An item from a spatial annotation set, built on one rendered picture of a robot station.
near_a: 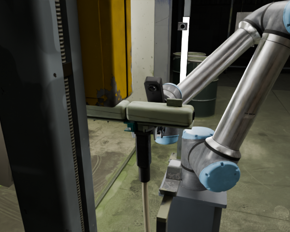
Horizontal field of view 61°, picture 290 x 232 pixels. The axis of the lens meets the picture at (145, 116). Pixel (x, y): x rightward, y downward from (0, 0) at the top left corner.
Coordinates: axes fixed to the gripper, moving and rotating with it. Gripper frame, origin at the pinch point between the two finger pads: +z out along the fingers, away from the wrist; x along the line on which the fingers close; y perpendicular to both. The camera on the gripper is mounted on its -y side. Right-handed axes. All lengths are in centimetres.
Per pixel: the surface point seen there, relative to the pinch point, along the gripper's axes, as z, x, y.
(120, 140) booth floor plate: -198, 91, 111
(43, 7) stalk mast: 34.5, -4.3, -23.7
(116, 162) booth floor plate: -149, 76, 111
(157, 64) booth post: -261, 61, 28
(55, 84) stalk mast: 34.4, -4.2, -18.0
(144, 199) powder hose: -0.4, -0.8, 22.0
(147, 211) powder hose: -0.3, -1.4, 25.7
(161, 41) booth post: -261, 56, -1
